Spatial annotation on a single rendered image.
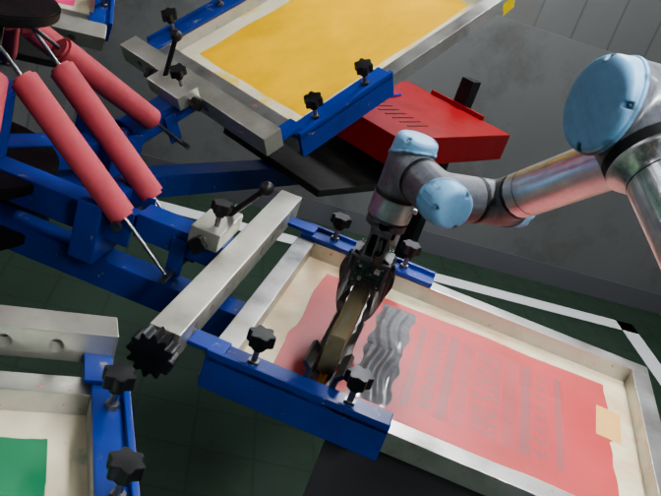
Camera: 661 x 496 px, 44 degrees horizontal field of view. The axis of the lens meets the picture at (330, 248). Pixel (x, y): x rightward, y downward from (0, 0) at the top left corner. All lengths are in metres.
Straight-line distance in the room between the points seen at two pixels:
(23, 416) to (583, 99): 0.81
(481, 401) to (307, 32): 1.16
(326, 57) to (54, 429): 1.30
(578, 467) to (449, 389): 0.25
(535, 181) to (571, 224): 3.42
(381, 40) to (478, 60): 2.06
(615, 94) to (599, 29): 3.42
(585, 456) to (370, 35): 1.22
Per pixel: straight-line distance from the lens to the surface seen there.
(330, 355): 1.32
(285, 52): 2.19
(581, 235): 4.72
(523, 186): 1.27
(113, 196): 1.49
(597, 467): 1.51
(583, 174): 1.19
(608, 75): 0.96
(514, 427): 1.49
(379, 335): 1.55
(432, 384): 1.49
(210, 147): 4.25
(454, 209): 1.25
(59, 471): 1.10
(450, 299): 1.75
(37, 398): 1.16
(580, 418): 1.61
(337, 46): 2.18
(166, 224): 1.52
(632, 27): 4.43
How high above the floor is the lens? 1.71
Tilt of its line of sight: 24 degrees down
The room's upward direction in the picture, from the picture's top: 19 degrees clockwise
